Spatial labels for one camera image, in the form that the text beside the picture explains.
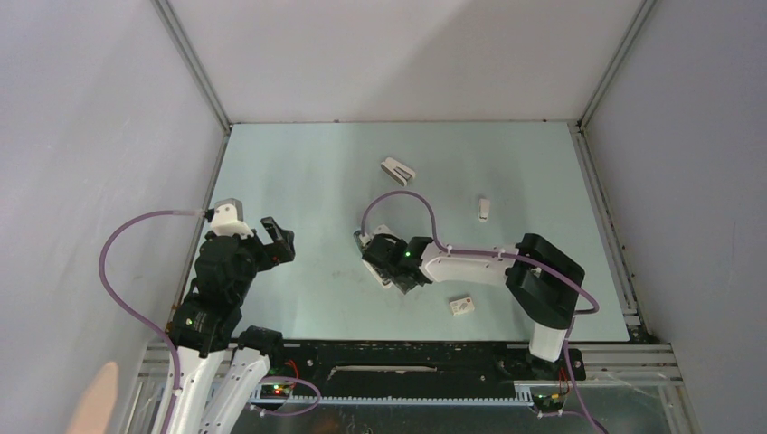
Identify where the white staple box sleeve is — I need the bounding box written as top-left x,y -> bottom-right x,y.
449,296 -> 476,316

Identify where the small white mini stapler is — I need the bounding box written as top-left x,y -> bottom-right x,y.
478,198 -> 491,222

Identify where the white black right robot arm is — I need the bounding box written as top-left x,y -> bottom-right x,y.
354,231 -> 585,378

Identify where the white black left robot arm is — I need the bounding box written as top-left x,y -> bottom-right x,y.
154,217 -> 296,433

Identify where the white staple remover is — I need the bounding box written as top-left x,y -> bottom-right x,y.
380,157 -> 416,187

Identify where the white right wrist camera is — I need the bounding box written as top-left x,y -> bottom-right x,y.
370,224 -> 396,238

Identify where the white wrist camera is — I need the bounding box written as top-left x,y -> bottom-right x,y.
370,224 -> 396,238
205,198 -> 254,240

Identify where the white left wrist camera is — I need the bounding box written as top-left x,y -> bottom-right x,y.
205,198 -> 254,240

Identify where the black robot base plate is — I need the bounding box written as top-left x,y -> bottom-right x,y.
269,340 -> 586,401

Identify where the white slotted cable duct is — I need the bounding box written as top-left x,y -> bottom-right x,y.
251,382 -> 535,409

